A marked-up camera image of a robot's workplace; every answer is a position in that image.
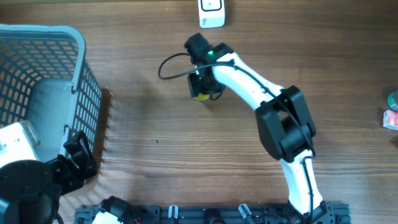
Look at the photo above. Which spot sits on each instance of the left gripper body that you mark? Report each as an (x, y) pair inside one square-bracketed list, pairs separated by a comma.
[(67, 176)]

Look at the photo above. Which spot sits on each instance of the silver top tin can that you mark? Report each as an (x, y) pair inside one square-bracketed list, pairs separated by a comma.
[(392, 101)]

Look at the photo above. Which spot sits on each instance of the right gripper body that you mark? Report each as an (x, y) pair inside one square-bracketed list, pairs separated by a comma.
[(199, 83)]

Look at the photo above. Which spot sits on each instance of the white barcode scanner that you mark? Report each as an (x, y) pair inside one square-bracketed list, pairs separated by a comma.
[(211, 13)]

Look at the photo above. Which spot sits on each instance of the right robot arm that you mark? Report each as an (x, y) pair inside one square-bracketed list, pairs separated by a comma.
[(284, 123)]

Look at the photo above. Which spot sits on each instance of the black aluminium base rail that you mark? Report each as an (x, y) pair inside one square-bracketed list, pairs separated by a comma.
[(266, 214)]

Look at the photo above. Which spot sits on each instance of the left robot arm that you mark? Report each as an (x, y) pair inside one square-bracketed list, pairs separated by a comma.
[(31, 190)]

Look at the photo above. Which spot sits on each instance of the red juice carton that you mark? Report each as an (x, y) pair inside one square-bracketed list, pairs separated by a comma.
[(390, 120)]

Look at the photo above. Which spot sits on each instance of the grey plastic mesh basket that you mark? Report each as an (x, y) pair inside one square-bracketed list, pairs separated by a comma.
[(46, 79)]

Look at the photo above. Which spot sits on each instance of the yellow lid jar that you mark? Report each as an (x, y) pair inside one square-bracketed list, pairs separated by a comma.
[(202, 97)]

